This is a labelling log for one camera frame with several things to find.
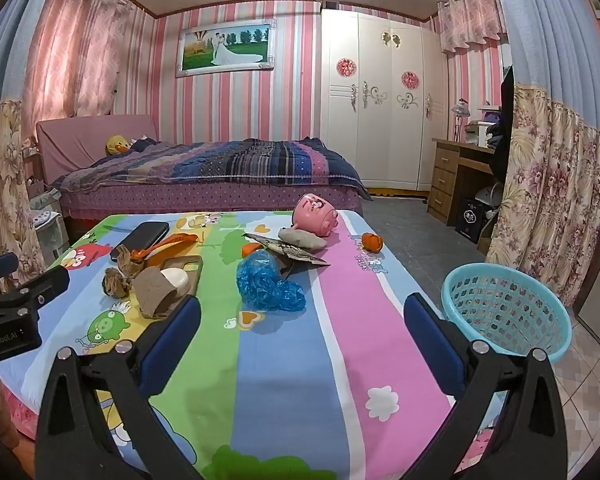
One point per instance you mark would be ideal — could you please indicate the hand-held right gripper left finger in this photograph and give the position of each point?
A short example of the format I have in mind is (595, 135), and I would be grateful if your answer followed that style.
(172, 340)

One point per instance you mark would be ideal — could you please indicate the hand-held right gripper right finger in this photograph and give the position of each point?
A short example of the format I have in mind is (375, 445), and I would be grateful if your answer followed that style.
(430, 345)

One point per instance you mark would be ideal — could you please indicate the brown cardboard piece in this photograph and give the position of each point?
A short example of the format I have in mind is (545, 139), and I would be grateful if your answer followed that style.
(152, 295)

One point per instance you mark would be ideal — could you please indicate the white rounded lump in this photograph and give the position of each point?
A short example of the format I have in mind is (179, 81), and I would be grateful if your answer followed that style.
(175, 280)

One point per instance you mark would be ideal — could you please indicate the brown paper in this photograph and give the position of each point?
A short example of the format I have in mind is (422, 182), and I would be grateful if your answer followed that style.
(116, 284)
(129, 260)

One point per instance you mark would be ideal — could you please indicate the blue plastic bag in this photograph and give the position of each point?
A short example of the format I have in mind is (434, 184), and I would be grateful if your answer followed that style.
(260, 280)

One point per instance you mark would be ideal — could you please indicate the small orange fruit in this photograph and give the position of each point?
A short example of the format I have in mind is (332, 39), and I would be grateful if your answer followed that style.
(372, 242)

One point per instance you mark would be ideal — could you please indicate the blue plastic basket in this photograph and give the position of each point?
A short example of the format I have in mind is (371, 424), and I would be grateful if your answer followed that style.
(545, 320)

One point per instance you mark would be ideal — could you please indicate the small orange peel piece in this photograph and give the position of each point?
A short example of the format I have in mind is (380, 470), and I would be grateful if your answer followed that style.
(251, 249)

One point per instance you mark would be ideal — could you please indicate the grey patterned snack packet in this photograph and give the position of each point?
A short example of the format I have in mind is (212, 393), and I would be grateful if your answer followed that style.
(290, 255)

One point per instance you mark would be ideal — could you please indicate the grey cloth lump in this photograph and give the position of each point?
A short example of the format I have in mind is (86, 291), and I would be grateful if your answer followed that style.
(305, 239)

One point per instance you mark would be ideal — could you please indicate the black wallet case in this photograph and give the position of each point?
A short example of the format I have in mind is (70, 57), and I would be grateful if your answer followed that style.
(140, 241)

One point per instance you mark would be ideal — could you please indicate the blue floral curtain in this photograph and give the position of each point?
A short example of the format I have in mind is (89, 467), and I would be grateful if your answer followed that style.
(550, 170)
(5, 160)

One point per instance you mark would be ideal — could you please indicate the cartoon printed bed sheet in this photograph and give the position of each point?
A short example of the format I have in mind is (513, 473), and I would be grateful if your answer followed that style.
(290, 370)

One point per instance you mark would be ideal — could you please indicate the black paper bag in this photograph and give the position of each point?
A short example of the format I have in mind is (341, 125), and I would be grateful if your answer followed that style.
(470, 220)

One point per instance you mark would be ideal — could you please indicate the pink bed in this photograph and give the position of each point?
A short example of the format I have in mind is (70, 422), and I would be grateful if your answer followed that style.
(80, 140)

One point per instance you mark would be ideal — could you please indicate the yellow duck plush toy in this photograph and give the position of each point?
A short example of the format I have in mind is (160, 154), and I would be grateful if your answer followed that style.
(116, 146)

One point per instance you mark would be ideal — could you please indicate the white round appliance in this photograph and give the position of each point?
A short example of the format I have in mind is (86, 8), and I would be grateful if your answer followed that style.
(490, 195)

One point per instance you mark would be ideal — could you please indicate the wooden desk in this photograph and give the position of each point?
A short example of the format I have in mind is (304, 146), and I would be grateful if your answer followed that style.
(445, 180)

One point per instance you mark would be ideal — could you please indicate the pink piggy bank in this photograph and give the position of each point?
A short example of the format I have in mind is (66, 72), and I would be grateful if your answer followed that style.
(312, 215)

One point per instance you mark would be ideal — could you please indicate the striped patchwork quilt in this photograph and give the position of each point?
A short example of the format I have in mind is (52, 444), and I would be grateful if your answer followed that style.
(240, 160)

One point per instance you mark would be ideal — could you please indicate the white box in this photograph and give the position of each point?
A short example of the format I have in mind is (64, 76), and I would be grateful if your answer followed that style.
(476, 134)

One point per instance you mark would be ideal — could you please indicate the white wardrobe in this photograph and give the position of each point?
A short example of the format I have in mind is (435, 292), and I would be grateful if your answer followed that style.
(380, 130)

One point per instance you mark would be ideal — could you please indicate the black hanging clothing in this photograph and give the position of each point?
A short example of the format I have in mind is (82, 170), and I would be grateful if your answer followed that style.
(504, 135)

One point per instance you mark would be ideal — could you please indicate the pink window curtain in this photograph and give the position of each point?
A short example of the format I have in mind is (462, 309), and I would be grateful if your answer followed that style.
(75, 50)

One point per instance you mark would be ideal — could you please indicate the purple box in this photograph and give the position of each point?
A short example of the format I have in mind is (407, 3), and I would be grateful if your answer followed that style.
(491, 117)

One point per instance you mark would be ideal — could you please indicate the desk lamp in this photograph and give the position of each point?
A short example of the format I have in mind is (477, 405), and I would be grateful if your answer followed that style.
(459, 110)

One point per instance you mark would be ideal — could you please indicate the red round paper decoration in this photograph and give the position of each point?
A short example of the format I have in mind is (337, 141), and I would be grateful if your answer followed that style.
(346, 68)
(410, 80)

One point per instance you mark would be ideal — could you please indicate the framed wedding picture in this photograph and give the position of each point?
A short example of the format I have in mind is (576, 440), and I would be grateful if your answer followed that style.
(225, 47)

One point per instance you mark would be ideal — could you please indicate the pink short valance curtain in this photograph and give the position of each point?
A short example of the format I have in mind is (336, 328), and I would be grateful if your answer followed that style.
(470, 15)

